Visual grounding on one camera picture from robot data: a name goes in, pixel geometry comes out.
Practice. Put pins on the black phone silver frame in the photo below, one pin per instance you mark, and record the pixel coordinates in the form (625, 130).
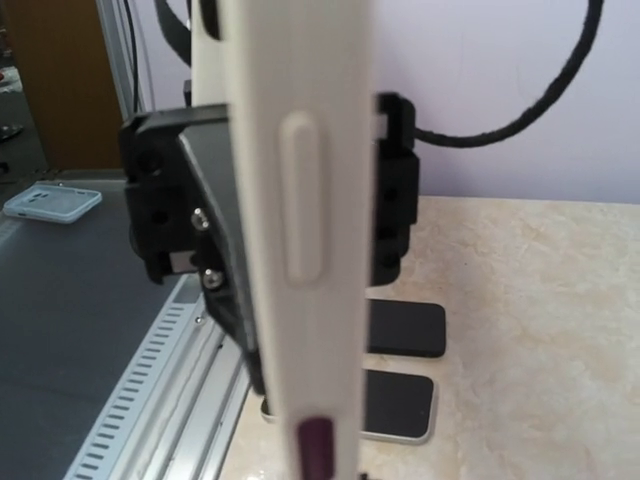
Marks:
(395, 407)

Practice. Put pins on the translucent blue phone case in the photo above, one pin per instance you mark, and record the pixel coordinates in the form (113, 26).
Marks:
(52, 203)

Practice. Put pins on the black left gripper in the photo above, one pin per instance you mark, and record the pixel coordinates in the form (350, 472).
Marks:
(160, 207)

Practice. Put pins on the purple phone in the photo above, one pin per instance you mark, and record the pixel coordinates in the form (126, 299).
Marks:
(315, 445)

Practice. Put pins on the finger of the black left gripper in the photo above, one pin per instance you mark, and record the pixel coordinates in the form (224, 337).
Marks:
(220, 249)

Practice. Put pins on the aluminium front rail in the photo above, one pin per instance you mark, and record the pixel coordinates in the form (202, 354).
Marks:
(174, 410)

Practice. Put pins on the aluminium left corner post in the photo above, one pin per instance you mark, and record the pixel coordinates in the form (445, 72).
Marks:
(127, 55)

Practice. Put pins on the black phone dark frame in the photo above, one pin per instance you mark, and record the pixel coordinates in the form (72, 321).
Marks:
(408, 329)

